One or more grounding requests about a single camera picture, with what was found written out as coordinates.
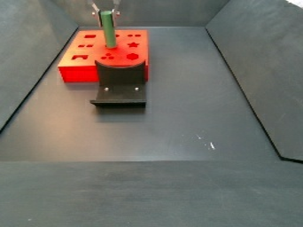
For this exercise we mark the black curved cradle stand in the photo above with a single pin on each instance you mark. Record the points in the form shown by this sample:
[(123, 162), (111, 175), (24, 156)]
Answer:
[(121, 85)]

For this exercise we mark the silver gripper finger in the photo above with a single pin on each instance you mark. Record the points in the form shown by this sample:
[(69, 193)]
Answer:
[(115, 10), (95, 12)]

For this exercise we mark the red shape-sorting block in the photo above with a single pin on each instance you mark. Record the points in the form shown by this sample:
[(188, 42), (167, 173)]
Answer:
[(88, 48)]

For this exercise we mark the green cylinder peg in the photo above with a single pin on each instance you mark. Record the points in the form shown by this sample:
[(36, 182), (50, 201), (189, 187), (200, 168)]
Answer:
[(108, 29)]

